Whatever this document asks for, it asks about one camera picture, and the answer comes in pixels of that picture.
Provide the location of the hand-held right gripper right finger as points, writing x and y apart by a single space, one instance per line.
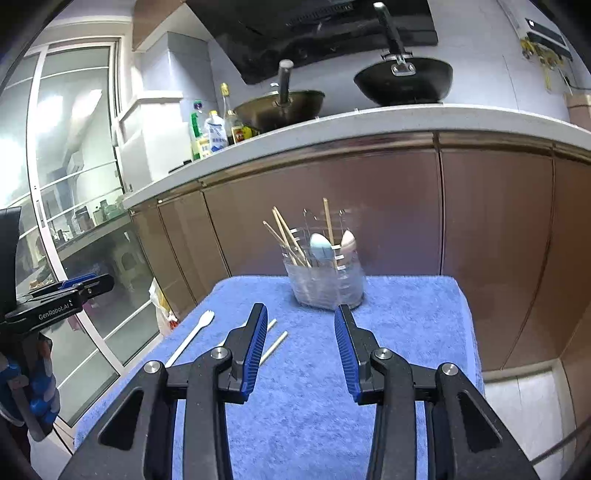
344 350

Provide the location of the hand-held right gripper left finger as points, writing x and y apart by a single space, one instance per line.
258 350

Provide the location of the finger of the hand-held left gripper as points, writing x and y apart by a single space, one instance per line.
99 284
78 280

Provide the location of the light blue spoon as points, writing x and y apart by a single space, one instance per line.
319 247

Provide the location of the beige spoon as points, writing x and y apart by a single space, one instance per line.
347 241

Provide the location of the person's left hand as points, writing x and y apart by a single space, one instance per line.
39 392

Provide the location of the cluttered balcony shelf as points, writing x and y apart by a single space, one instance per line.
92 217

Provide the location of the white plastic fork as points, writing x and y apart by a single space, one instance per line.
191 337

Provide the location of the white plastic bag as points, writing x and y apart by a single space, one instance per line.
164 314

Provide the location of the blue towel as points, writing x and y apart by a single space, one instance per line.
300 415

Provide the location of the sliding glass door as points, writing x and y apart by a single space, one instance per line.
78 138

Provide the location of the brown kitchen base cabinets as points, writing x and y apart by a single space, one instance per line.
485 230

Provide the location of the white and blue bottle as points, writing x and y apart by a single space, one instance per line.
214 134

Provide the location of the tall yellow-capped sauce bottle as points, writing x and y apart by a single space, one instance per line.
228 117

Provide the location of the bronze wok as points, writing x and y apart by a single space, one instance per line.
277 113

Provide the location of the black wok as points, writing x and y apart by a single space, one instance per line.
401 87

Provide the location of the black range hood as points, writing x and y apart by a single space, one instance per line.
323 27

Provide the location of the rose gold rice cooker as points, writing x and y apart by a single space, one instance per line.
579 107

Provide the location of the yellow water heater pipe fittings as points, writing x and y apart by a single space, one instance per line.
545 64

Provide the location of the white water heater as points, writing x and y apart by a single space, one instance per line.
549 41

